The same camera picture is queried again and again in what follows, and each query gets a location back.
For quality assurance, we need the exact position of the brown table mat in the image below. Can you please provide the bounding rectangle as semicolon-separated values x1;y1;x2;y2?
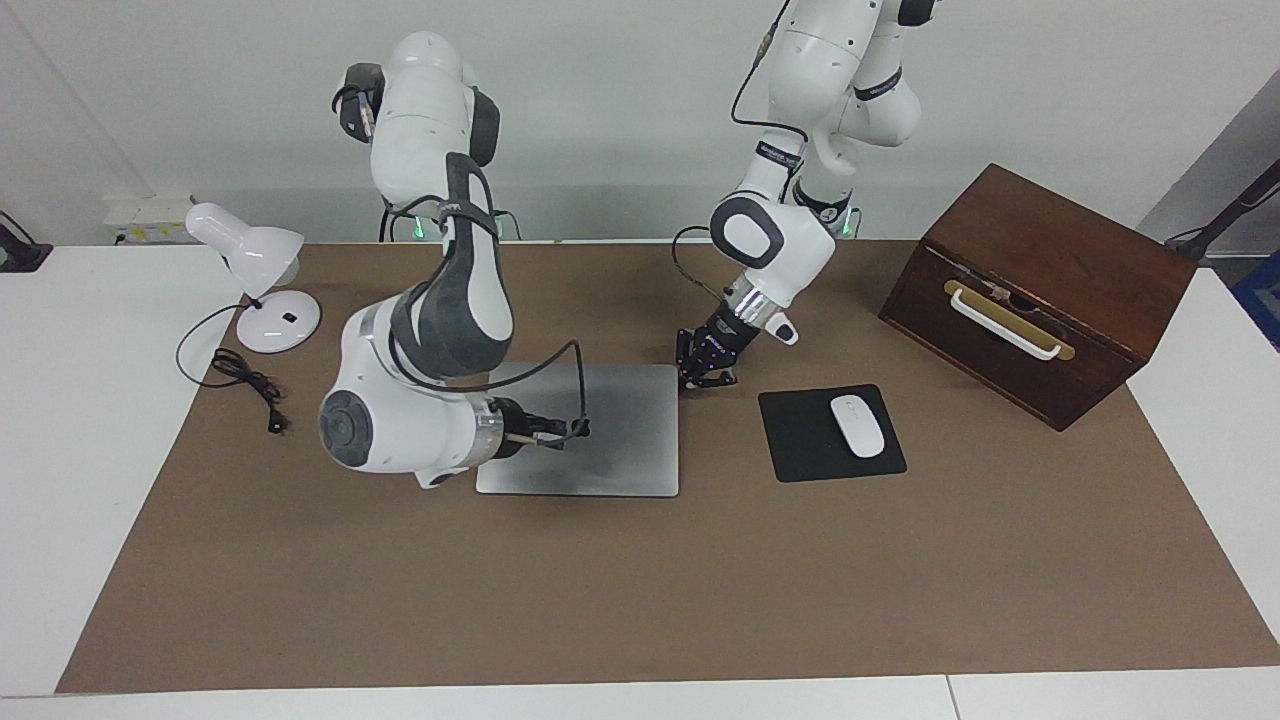
55;240;1280;694

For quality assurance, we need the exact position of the black lamp power cable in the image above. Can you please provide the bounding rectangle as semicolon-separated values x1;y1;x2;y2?
176;303;291;437

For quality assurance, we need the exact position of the white box handle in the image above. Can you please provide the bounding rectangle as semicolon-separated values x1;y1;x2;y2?
950;288;1063;361

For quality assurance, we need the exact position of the black mouse pad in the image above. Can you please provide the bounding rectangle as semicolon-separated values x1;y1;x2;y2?
758;384;908;484

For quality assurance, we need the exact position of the gold handle plate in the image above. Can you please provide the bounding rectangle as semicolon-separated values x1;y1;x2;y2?
943;279;1077;362

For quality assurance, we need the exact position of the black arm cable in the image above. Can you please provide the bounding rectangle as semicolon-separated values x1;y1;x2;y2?
672;0;806;303
333;85;593;446

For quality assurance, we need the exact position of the black stand leg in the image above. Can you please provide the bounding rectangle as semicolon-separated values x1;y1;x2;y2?
1165;158;1280;263

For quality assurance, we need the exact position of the blue crate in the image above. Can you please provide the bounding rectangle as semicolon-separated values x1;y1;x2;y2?
1232;250;1280;353

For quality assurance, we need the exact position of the silver grey laptop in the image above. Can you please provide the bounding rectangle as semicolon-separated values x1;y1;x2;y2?
475;363;681;498

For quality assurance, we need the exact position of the white power strip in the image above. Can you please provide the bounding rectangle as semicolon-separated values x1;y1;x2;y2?
104;195;197;246

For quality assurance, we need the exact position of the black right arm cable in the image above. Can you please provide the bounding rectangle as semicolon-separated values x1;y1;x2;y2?
333;85;593;446

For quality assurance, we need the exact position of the white desk lamp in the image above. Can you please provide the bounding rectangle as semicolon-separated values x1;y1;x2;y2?
185;202;323;354

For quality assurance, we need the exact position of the white computer mouse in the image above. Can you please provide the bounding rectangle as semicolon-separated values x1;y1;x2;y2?
830;395;887;459

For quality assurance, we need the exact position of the black clamp base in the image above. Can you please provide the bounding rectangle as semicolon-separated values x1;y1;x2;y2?
0;212;53;273

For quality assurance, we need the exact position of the dark brown wooden box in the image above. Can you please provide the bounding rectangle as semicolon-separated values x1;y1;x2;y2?
878;163;1199;432

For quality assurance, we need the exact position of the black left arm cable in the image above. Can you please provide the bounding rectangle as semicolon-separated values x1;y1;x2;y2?
672;0;806;303

